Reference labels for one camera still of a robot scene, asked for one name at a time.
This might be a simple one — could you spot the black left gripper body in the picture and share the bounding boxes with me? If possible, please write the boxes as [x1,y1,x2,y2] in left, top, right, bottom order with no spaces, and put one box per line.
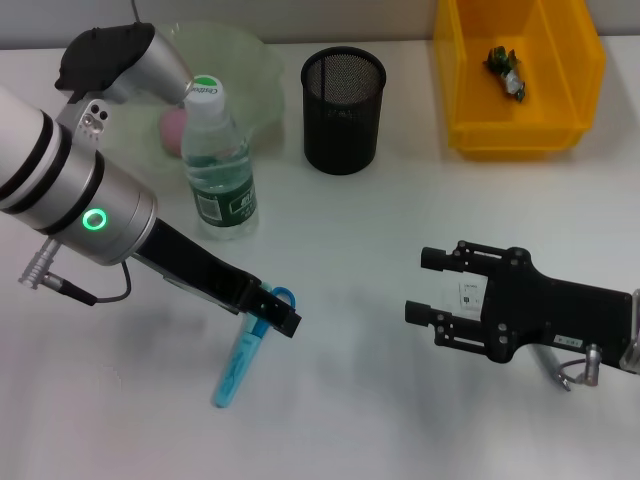
[133,219,261,315]

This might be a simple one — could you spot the silver white pen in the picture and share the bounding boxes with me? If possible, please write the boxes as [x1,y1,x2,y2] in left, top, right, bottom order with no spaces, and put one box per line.
[532,344,574,393]

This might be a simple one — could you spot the clear water bottle green label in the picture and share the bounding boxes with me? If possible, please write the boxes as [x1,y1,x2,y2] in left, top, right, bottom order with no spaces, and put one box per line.
[180,74,260,241]

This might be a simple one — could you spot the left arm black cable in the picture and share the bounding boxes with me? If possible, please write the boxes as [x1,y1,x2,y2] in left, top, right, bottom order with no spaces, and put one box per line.
[18,238,132,307]

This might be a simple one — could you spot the clear plastic ruler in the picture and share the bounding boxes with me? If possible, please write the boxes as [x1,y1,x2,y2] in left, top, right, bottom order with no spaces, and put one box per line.
[457,280,489,321]

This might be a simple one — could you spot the yellow plastic bin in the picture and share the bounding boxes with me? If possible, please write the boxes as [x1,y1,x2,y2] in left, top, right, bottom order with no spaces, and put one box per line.
[432,0,609,161]

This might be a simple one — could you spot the green glass fruit bowl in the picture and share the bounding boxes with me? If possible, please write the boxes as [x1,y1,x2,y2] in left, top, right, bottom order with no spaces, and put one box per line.
[97,20,286,194]

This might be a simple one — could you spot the green plastic wrapper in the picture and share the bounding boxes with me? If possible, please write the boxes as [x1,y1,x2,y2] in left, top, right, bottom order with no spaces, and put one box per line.
[482,46,529,104]

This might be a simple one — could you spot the blue capped scissors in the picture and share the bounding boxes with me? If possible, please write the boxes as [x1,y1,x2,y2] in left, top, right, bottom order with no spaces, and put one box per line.
[212,285,299,409]

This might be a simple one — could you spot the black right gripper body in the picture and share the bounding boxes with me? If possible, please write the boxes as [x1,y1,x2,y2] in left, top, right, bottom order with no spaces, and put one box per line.
[479,245,632,369]

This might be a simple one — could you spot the black mesh pen cup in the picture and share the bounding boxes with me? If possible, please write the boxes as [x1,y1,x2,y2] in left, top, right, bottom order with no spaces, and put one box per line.
[300,46,389,176]

